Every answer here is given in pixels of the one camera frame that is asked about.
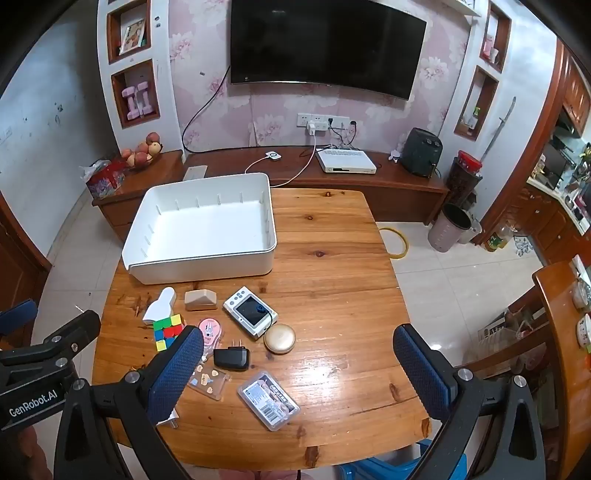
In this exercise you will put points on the colourful puzzle cube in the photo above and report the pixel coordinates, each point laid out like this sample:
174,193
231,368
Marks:
167,333

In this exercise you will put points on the small white gadget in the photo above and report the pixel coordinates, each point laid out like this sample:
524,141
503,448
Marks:
395,157

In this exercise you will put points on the basket of peaches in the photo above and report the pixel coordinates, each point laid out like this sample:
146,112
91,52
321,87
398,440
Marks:
143,150

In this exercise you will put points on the grey trash bin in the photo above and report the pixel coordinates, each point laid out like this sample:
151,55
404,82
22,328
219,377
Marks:
445,230

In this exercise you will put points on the pink correction tape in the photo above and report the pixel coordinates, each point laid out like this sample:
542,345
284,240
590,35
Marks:
211,334

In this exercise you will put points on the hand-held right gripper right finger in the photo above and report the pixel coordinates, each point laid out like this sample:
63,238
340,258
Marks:
418,369

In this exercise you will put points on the dark air fryer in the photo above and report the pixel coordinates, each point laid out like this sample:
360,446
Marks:
419,152

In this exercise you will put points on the white charging puck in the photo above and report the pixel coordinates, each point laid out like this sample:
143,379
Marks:
273,157

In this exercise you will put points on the white handheld game console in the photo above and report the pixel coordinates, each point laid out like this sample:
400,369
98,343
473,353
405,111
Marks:
249,316

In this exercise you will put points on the black flat television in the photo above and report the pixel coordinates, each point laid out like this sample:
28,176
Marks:
323,41

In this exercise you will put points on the blue plastic stool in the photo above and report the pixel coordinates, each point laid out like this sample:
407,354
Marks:
388,467

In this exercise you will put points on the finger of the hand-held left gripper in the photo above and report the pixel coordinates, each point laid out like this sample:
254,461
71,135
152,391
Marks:
78,330
18,316

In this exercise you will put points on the white set-top box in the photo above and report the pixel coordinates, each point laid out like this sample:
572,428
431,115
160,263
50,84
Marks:
346,161

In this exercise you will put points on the picture book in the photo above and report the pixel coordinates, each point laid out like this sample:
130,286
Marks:
132,34

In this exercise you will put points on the green small bottle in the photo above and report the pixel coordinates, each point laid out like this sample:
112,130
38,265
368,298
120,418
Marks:
475,115

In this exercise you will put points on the white flat pad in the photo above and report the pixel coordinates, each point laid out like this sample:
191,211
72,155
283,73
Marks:
194,172

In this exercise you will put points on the wooden television cabinet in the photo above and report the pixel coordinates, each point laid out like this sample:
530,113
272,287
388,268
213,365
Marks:
406,194

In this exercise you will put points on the patterned bowl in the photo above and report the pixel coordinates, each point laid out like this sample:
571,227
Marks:
581,295
584,330

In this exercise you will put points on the black power adapter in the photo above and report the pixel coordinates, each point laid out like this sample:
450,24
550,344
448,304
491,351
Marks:
231,359

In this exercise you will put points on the cooking oil bottle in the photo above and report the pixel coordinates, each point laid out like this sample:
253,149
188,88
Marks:
496,240

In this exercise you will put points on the white wall plug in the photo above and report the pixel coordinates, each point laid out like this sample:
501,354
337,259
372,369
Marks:
313,128

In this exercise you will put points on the wooden kitchen cabinet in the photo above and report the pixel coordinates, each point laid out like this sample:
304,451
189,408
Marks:
554,228

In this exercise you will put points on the gold round compact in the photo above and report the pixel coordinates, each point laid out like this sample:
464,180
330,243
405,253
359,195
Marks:
279,339

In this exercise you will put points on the pink dumbbell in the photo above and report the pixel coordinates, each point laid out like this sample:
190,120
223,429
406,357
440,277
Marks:
144,99
130,104

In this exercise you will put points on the sheathed sword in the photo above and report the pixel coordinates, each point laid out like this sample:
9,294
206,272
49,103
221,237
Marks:
501,124

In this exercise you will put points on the clear plastic card case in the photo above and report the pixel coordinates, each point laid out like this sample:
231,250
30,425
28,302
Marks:
268,401

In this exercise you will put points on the white bottle-shaped piece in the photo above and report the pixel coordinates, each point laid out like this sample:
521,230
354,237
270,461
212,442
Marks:
161,307

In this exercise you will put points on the white wall outlet strip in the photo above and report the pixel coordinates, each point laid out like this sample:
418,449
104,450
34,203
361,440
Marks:
328,120

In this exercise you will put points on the white plastic storage bin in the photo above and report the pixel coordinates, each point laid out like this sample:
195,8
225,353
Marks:
203,230

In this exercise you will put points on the wooden block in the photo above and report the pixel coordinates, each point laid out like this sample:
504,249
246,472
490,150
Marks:
200,300

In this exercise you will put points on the red-lidded dark jar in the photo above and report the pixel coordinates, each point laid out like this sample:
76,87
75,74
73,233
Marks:
465,177

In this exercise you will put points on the wooden side counter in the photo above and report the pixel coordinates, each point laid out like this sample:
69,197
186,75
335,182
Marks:
570,378

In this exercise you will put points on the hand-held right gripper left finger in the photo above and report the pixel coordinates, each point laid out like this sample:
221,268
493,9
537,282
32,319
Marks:
178,374

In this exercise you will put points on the pink cup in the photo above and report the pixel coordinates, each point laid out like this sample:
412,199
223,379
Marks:
487,46

